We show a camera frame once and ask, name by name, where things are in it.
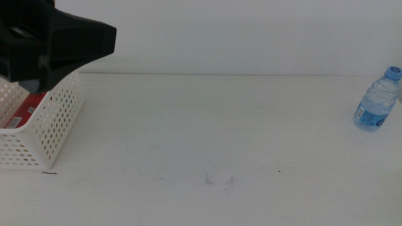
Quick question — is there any clear water bottle blue cap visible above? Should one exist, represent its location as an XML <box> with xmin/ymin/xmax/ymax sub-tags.
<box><xmin>353</xmin><ymin>65</ymin><xmax>402</xmax><ymax>132</ymax></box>

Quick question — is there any red soda can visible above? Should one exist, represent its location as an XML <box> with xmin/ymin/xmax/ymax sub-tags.
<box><xmin>3</xmin><ymin>92</ymin><xmax>48</xmax><ymax>129</ymax></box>

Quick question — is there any white perforated plastic basket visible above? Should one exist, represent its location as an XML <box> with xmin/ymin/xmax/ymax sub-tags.
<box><xmin>0</xmin><ymin>70</ymin><xmax>86</xmax><ymax>171</ymax></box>

